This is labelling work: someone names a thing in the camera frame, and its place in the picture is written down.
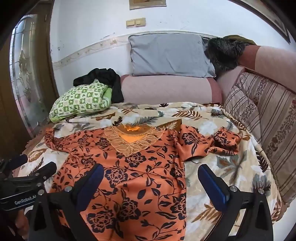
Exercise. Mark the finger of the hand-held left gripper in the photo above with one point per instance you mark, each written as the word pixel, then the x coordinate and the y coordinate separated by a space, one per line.
pixel 16 161
pixel 41 172

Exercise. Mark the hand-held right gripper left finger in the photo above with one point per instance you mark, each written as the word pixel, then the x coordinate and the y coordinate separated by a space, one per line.
pixel 92 183

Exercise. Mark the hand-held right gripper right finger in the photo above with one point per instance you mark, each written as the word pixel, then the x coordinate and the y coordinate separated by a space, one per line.
pixel 212 185

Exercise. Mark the orange black floral garment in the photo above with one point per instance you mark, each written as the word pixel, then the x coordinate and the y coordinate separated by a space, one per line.
pixel 138 176

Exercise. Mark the brown wooden door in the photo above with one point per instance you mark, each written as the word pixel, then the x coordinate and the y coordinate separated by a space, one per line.
pixel 7 104

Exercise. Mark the beige leaf print blanket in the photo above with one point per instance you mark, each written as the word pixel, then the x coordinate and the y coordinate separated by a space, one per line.
pixel 208 126

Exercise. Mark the green white patterned pillow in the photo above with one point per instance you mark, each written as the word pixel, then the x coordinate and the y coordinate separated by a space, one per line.
pixel 78 99

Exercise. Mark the frosted glass door pane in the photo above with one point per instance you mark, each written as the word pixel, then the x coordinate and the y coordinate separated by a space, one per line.
pixel 30 76

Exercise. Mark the large striped floral cushion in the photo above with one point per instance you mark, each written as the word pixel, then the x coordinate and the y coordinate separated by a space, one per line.
pixel 275 115

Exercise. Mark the pink bolster cushion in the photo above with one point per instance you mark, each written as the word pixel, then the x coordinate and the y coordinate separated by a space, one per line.
pixel 161 90

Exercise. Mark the black cloth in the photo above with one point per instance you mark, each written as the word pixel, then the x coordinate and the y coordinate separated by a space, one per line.
pixel 104 75

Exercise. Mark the dark furry cushion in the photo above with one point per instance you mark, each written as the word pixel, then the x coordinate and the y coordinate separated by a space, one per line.
pixel 225 55

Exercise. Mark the grey pillow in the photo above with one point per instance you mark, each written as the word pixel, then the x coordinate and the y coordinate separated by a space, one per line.
pixel 171 55

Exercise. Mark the olive cloth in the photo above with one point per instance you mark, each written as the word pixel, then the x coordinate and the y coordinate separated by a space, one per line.
pixel 240 39

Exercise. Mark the beige light switch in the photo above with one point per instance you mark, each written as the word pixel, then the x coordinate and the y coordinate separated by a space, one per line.
pixel 130 23
pixel 140 21

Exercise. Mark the large wall picture frame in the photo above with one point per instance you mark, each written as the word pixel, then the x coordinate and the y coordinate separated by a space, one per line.
pixel 272 20

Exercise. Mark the small wall picture frame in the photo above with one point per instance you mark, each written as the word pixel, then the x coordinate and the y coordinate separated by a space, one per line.
pixel 148 3

